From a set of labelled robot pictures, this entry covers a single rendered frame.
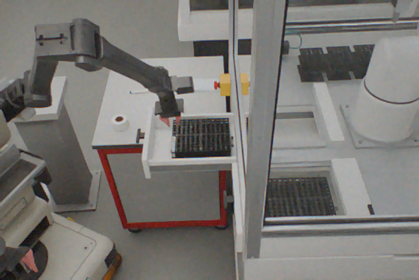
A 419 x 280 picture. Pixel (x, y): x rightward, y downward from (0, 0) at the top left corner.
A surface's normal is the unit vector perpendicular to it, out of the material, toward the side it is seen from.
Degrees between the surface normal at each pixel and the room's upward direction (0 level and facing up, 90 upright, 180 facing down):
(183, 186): 90
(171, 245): 0
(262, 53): 90
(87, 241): 0
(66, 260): 0
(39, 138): 90
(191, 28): 90
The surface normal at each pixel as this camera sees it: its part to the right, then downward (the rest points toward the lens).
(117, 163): 0.02, 0.72
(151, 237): -0.04, -0.69
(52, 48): 0.07, -0.16
